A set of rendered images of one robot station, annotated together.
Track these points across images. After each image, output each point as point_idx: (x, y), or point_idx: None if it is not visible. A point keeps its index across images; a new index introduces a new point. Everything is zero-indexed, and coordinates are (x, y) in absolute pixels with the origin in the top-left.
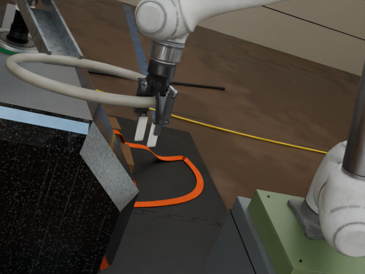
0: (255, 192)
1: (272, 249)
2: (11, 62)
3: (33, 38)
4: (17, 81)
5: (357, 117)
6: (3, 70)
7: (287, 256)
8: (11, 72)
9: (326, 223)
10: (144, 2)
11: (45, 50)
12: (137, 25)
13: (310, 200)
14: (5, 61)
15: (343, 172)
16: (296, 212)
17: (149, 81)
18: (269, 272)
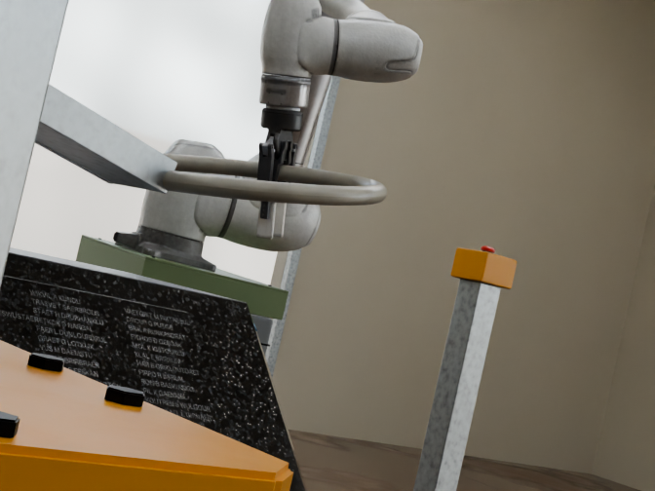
0: (145, 261)
1: (237, 299)
2: (347, 187)
3: (108, 153)
4: (97, 269)
5: (315, 104)
6: (70, 264)
7: (270, 288)
8: (363, 202)
9: (303, 225)
10: (418, 40)
11: (166, 166)
12: (402, 70)
13: (191, 231)
14: (327, 194)
15: None
16: (175, 256)
17: (286, 143)
18: (262, 320)
